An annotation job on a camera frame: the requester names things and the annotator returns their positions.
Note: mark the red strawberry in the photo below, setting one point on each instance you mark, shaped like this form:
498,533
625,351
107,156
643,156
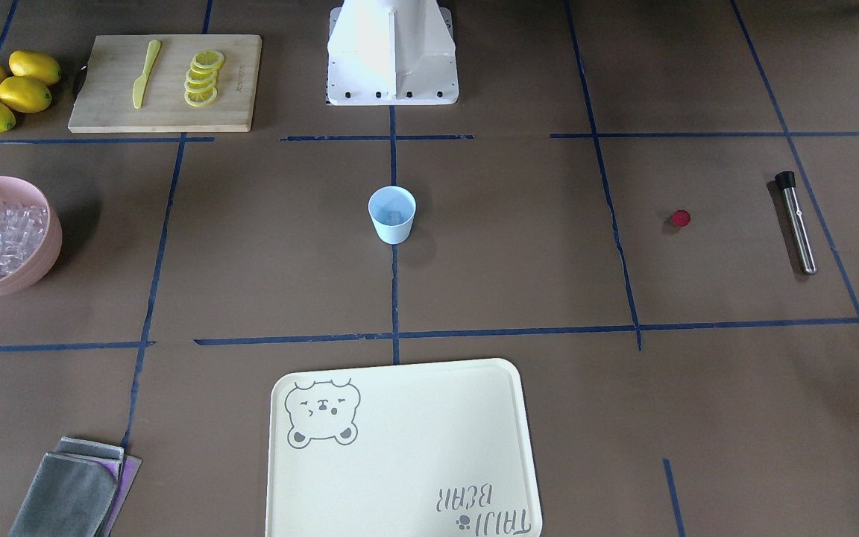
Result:
680,218

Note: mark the steel muddler black tip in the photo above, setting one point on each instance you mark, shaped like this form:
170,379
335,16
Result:
786,184

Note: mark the pink bowl of ice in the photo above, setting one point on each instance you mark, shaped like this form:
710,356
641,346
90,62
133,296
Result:
30,235

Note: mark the light blue plastic cup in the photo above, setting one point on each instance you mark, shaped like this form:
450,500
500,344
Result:
392,210

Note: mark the whole yellow lemon middle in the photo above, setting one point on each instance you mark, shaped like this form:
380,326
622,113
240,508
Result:
25,94

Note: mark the whole yellow lemon top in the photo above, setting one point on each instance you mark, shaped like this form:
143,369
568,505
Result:
37,65

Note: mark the wooden cutting board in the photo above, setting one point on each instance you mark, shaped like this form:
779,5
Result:
105,103

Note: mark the yellow plastic knife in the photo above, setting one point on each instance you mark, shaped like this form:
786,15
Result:
140,83

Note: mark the lemon slice front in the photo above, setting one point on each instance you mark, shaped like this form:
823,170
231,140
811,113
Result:
202,98

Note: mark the lemon slice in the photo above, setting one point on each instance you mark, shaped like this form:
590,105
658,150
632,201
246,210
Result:
207,60
202,98

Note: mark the lemon slice back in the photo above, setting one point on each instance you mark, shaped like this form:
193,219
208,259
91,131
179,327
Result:
207,60

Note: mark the purple cloth underneath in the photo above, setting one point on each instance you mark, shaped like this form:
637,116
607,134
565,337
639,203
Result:
130,468

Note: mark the grey folded cloth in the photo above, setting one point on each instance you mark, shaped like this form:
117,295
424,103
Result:
73,491

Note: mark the cream bear serving tray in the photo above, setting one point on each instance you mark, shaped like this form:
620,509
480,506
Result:
426,449

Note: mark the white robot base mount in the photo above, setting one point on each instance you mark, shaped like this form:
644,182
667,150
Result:
391,53

